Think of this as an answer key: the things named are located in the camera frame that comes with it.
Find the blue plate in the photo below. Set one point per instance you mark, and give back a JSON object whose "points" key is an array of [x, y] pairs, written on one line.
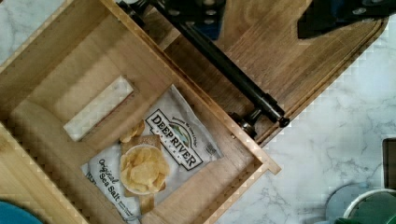
{"points": [[12, 214]]}

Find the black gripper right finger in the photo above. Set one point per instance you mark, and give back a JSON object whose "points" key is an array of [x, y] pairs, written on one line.
{"points": [[324, 16]]}

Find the green mug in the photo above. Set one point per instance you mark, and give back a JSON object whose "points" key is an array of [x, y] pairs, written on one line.
{"points": [[373, 207]]}

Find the wooden cutting board tray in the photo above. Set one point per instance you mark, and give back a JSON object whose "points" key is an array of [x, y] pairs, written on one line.
{"points": [[259, 71]]}

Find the wooden drawer with black handle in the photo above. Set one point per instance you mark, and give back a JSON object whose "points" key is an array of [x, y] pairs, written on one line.
{"points": [[78, 51]]}

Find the Deep River chips bag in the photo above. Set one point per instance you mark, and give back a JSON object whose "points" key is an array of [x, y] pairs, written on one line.
{"points": [[167, 147]]}

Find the wooden drawer cabinet box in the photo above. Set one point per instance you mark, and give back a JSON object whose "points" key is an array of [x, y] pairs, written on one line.
{"points": [[24, 183]]}

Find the light blue mug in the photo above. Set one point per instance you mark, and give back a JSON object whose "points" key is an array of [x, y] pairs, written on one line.
{"points": [[342, 198]]}

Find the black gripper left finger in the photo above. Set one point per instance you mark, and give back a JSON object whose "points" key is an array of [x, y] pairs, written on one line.
{"points": [[205, 15]]}

